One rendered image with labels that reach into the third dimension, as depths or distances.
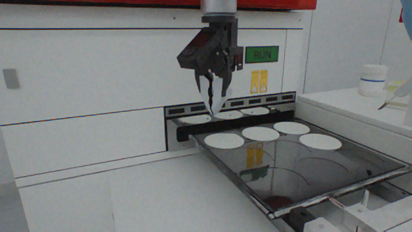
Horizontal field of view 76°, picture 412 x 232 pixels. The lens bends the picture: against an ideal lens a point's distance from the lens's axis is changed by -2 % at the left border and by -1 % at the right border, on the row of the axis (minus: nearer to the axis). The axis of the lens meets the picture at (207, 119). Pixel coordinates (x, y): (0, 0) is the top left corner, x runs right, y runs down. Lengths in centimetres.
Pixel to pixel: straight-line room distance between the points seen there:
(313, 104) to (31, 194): 81
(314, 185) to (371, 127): 29
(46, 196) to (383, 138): 83
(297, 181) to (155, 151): 39
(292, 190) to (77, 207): 55
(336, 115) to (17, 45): 79
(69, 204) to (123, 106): 29
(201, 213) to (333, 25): 288
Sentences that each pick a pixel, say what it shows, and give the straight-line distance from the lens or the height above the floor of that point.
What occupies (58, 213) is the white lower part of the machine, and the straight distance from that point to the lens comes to 81.
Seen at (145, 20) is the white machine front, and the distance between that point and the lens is 68.
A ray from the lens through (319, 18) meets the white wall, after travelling 309.
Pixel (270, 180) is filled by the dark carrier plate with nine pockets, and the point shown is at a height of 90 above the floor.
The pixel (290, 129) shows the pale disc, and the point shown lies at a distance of 80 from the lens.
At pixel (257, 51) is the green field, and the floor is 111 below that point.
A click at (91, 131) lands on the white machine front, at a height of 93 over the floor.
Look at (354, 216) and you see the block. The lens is 47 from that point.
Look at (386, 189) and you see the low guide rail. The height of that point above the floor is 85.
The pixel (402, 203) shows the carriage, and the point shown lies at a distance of 60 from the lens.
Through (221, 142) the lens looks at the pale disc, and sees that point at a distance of 67.
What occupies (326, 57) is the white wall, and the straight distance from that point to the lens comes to 323.
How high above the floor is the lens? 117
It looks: 19 degrees down
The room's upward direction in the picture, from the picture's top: straight up
